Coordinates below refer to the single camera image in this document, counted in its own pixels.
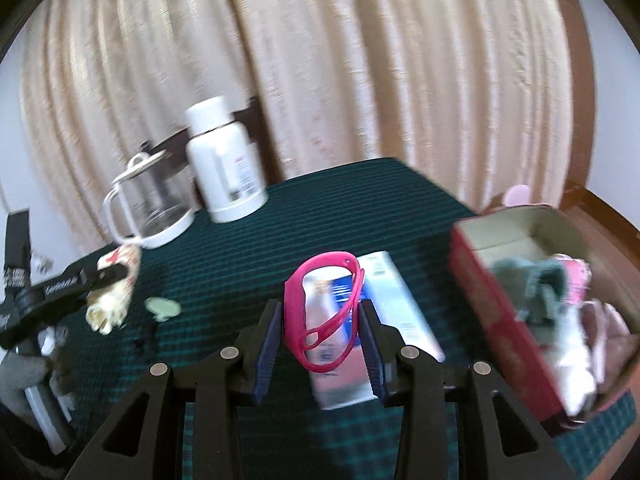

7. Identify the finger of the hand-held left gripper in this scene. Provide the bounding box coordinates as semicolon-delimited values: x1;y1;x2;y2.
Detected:
85;262;130;293

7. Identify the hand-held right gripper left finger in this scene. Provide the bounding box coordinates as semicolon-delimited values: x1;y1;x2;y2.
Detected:
65;299;285;480

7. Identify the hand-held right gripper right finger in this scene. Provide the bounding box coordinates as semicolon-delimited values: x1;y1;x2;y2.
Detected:
359;299;566;480

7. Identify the magenta silicone strap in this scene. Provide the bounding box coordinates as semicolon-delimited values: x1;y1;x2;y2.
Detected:
284;250;365;373

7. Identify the red cardboard box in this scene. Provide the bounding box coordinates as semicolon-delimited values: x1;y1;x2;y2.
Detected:
448;205;640;428

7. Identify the dark green cloth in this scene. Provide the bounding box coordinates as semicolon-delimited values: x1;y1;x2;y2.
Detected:
492;257;568;326

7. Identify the white grey cloth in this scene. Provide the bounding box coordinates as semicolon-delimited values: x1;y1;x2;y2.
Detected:
547;305;601;416

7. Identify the pink cloth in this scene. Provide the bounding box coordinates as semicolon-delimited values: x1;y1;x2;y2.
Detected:
552;255;593;311

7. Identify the beige cloth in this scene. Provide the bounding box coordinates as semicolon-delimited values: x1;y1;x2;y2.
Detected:
580;300;633;396

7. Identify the white and blue tissue packet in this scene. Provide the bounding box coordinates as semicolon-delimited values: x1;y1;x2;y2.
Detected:
300;251;447;411

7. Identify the pale green round object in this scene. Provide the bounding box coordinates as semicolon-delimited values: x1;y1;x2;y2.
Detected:
145;297;181;322

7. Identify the dark green tablecloth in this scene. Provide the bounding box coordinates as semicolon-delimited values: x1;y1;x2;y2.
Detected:
65;157;640;480

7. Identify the white thermos jug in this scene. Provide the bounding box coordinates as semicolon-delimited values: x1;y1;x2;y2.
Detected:
185;96;268;224

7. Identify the pink round object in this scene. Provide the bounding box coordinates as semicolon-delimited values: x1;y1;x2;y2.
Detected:
501;185;533;208

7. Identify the beige curtain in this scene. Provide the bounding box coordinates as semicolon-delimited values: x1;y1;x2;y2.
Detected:
20;0;576;256

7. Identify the brown wooden trim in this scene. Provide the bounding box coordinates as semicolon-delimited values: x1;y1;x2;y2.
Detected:
547;0;640;271

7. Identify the glass kettle with white handle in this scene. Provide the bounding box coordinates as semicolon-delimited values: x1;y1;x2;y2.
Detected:
103;152;196;250

